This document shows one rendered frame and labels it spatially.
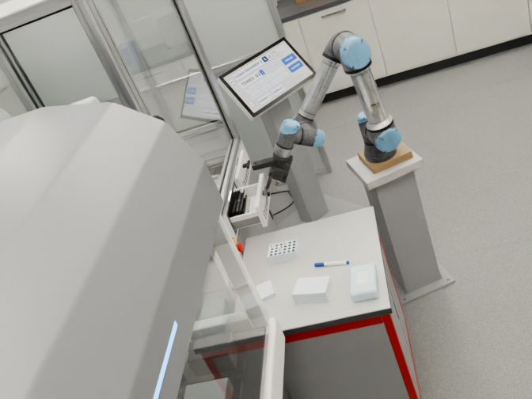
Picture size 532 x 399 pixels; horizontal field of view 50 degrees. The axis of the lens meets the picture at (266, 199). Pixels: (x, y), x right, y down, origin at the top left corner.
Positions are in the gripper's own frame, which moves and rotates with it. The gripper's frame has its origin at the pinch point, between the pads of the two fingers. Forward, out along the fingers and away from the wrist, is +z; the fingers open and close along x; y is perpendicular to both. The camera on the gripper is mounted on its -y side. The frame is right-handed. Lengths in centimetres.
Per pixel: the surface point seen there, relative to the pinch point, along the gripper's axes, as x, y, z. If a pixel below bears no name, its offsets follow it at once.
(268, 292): -52, 8, 11
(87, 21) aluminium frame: -46, -71, -70
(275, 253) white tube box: -31.4, 8.9, 8.4
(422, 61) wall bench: 289, 127, 4
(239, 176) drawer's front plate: 19.6, -11.7, 7.7
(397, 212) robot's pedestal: 16, 66, 2
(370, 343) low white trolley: -71, 45, 6
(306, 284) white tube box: -57, 19, -1
